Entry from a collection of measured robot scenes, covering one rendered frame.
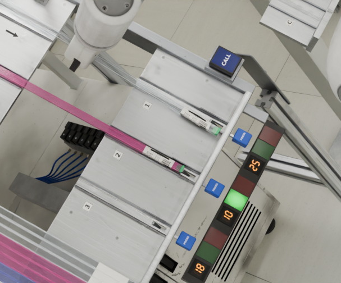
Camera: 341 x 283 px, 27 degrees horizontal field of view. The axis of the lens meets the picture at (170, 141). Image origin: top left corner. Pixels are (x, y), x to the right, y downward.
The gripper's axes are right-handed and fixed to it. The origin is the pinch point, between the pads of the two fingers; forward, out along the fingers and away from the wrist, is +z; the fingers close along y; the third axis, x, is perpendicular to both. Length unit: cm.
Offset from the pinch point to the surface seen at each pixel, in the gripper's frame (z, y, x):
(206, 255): -6.5, 20.0, 38.7
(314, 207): 55, -18, 74
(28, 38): 3.8, 3.3, -10.5
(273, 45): 92, -68, 46
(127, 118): -1.7, 6.6, 13.4
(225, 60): -8.5, -11.6, 22.0
